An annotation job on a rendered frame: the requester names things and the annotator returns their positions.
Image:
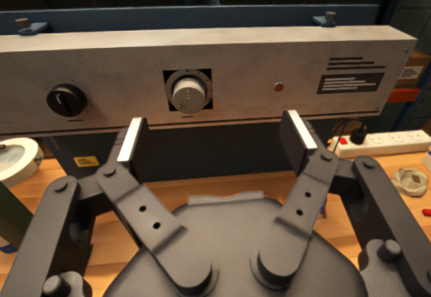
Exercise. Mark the white tape roll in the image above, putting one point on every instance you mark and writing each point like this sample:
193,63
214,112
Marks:
18,160

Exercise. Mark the brown cardboard box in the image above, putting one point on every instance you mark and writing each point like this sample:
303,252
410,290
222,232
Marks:
413,71

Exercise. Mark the black label plate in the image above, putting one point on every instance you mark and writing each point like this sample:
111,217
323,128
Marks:
350,83

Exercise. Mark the black square dial plate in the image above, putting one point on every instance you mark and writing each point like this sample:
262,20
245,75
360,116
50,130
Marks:
207,74

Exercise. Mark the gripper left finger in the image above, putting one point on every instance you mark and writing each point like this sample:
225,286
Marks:
129,192

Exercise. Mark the black power plug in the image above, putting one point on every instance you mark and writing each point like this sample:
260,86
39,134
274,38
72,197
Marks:
357,135

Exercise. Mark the orange indicator light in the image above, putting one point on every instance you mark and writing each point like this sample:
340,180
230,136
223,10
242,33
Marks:
278,87

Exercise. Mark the white power strip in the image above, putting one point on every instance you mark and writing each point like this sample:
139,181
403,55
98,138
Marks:
387,142

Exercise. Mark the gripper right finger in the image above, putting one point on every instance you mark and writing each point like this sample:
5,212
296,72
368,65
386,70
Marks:
304,196

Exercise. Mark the grey temperature knob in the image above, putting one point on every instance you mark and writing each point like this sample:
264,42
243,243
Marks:
188,94

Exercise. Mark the black round knob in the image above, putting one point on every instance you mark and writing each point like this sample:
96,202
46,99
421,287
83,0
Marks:
66,100

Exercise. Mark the grey oven fascia panel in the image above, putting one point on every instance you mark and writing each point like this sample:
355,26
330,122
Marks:
242,57

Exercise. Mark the blue and red small object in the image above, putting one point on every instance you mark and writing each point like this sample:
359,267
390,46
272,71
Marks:
324,209

